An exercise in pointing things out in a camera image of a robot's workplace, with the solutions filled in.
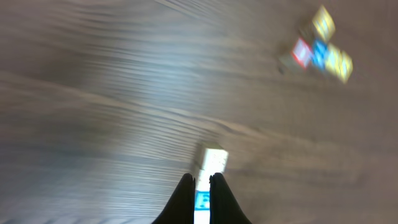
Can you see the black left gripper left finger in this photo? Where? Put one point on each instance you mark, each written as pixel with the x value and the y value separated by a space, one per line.
pixel 180 207

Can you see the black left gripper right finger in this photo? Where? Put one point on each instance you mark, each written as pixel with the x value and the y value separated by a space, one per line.
pixel 224 208

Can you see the blue P wooden block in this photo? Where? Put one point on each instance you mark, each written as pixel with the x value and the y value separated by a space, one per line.
pixel 202 201

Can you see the white M wooden block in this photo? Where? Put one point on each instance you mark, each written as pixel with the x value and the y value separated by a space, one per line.
pixel 210 157

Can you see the red I wooden block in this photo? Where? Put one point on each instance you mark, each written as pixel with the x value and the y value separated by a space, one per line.
pixel 297 57

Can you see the blue letter wooden block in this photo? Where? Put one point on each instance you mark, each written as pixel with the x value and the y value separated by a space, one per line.
pixel 320 51

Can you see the yellow middle wooden block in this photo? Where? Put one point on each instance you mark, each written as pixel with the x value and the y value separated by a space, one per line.
pixel 332 60

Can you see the yellow wooden block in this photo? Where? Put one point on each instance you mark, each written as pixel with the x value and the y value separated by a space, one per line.
pixel 345 66
pixel 321 26
pixel 332 60

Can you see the yellow right wooden block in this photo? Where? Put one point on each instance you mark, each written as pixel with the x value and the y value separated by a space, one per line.
pixel 345 66

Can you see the yellow back wooden block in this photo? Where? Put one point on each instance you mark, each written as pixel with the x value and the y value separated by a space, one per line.
pixel 321 26

